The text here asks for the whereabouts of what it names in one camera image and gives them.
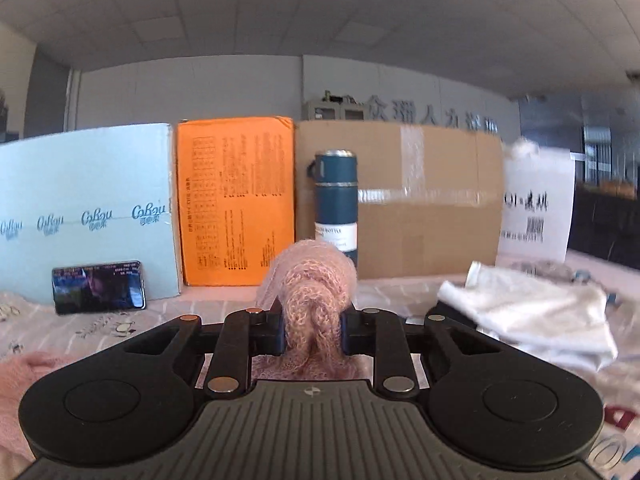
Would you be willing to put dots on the orange box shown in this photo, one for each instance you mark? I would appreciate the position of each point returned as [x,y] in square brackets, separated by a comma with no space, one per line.
[235,200]

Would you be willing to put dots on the light blue box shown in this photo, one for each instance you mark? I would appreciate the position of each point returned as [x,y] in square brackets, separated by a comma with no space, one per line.
[85,180]

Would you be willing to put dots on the grey cabinet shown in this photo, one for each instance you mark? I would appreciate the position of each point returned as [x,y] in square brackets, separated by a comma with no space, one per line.
[332,107]

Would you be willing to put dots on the white printed tote bag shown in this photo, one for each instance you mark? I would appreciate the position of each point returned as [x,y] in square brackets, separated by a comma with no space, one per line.
[537,210]

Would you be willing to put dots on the white garment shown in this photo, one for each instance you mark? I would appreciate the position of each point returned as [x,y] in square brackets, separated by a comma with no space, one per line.
[530,310]

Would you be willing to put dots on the pink knit sweater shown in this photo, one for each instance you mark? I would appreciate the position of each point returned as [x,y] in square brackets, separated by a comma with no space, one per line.
[312,285]

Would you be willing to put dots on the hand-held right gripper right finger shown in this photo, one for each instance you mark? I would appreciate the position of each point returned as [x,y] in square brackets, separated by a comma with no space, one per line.
[346,331]

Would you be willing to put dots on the dark blue vacuum bottle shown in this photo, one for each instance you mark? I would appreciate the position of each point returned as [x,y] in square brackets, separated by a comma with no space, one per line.
[336,200]

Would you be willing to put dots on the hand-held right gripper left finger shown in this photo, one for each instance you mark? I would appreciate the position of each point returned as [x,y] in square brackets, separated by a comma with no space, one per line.
[278,331]

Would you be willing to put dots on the large taped cardboard box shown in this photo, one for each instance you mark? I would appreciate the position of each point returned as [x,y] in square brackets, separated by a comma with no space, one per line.
[430,230]

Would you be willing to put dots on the black smartphone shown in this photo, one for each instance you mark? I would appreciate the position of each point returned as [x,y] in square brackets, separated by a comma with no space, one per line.
[97,287]

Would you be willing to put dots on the grey printed blanket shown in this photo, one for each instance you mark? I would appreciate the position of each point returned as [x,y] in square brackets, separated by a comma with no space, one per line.
[165,310]

